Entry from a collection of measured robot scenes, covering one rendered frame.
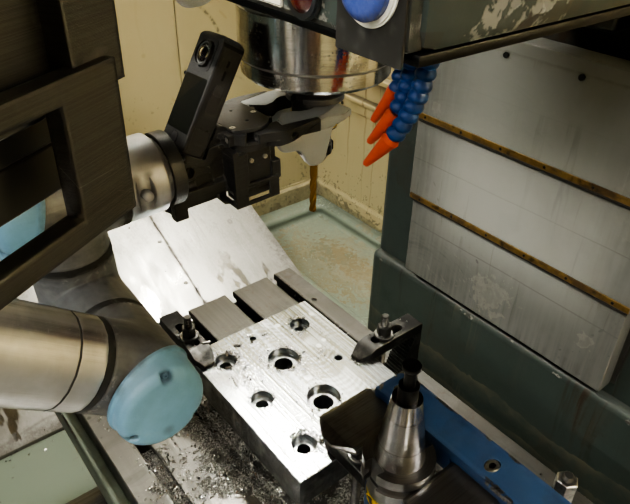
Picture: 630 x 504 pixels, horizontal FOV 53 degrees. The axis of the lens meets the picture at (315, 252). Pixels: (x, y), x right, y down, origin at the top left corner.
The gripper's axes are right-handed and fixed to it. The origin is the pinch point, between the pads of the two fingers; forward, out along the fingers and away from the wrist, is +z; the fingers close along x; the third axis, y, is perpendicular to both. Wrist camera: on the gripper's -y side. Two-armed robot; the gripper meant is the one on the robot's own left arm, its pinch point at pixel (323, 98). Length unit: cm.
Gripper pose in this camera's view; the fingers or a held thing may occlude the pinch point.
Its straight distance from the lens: 70.4
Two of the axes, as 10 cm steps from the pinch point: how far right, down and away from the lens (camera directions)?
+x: 6.2, 4.5, -6.5
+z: 7.8, -3.6, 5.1
